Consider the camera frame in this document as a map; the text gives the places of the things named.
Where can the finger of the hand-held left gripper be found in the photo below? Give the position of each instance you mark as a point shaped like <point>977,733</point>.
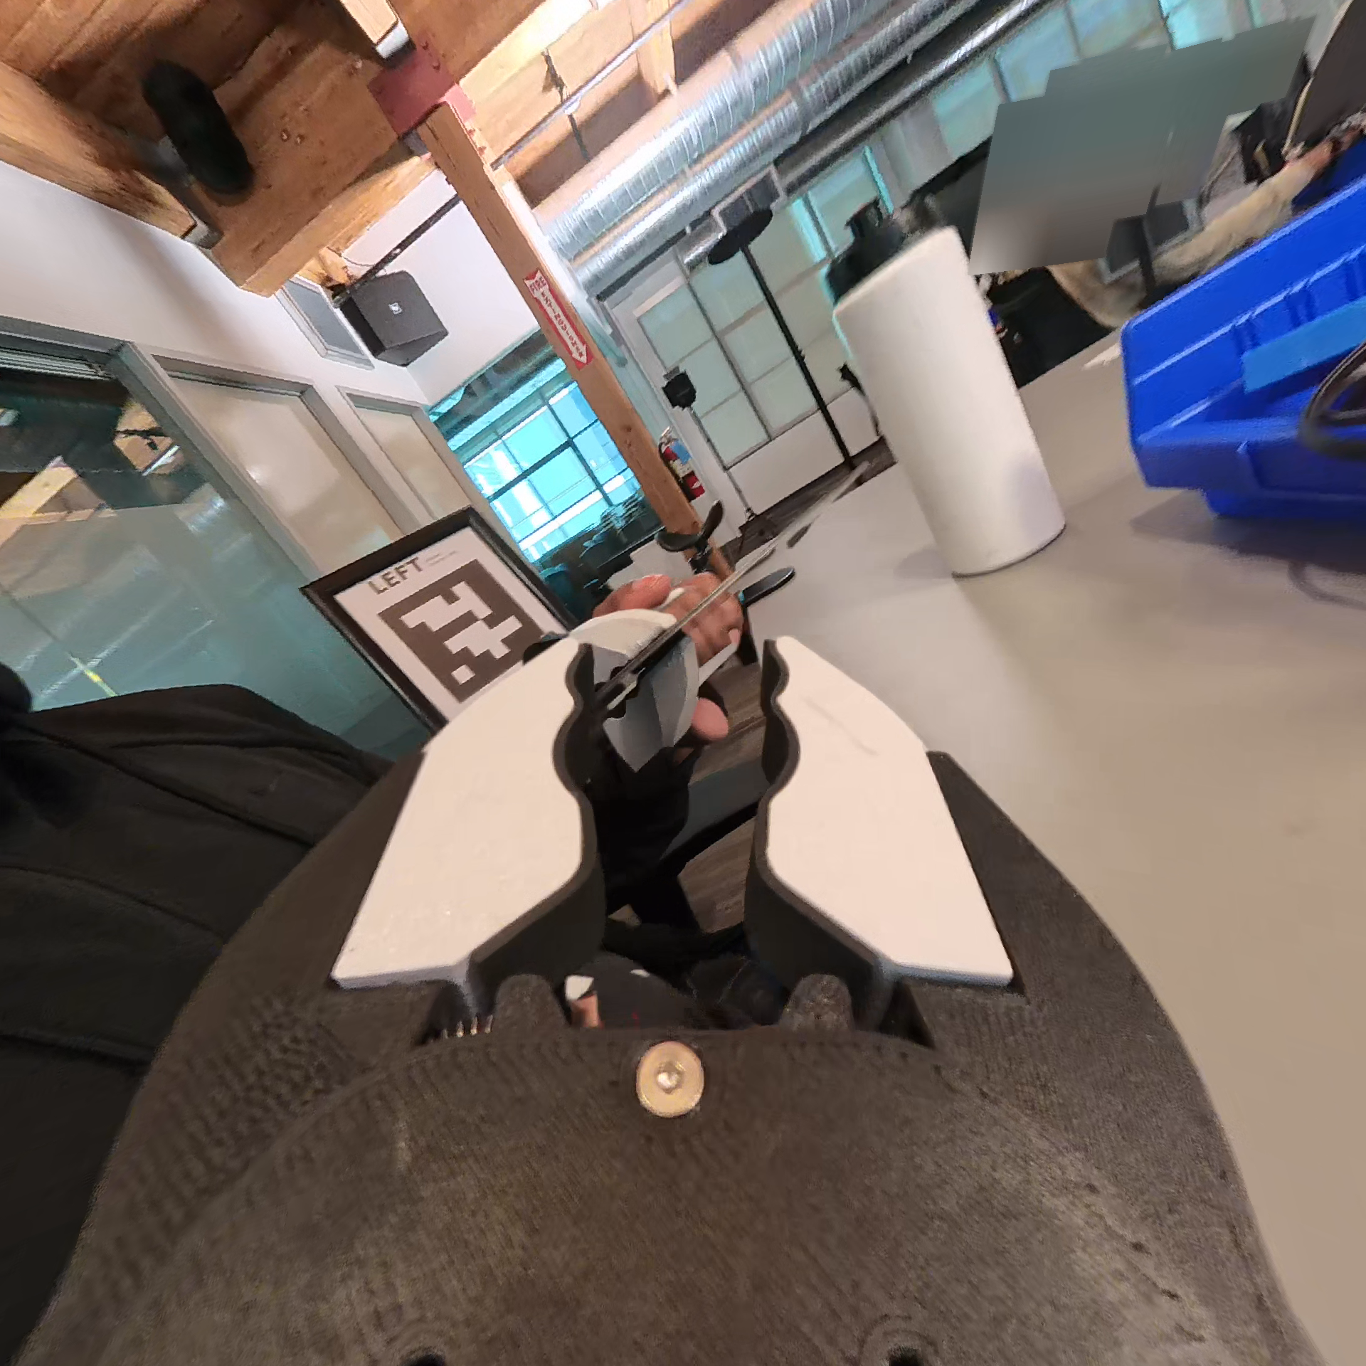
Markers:
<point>661,694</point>

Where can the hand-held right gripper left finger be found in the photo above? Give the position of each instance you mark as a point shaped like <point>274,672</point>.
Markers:
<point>469,852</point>

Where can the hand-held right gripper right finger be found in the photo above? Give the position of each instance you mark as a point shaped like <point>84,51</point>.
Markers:
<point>887,842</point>

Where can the white tumbler black lid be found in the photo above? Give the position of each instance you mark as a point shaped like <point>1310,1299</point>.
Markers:
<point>949,428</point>

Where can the person's left forearm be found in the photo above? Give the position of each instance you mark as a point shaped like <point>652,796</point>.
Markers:
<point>629,842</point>

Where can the person's left hand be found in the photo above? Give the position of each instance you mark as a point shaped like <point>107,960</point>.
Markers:
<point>639,596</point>

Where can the red fire extinguisher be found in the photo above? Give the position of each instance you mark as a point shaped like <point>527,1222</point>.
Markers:
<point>683,468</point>

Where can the glass office partition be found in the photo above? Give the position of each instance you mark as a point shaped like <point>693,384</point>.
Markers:
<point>160,534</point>

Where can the red white sign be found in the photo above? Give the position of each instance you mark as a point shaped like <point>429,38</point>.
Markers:
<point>558,317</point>

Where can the person's black clothing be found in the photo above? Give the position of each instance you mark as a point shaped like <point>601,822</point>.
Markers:
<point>127,852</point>

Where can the black disc floor stand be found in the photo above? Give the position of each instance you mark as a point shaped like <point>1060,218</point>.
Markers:
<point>737,236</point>

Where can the blue plastic bin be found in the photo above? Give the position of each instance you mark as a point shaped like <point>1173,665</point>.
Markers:
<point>1206,428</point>

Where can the black round ceiling fixture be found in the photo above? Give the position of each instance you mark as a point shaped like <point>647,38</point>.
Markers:
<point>197,128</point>

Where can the black tripod camera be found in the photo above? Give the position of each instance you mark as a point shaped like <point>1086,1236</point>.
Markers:
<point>678,390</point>

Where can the black wall speaker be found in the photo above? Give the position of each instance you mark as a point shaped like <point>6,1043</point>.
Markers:
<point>395,317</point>

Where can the wooden post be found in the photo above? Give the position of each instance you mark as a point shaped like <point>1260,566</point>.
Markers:
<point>511,245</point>

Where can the silver spiral duct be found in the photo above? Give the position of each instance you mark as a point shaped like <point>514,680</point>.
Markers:
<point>748,117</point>

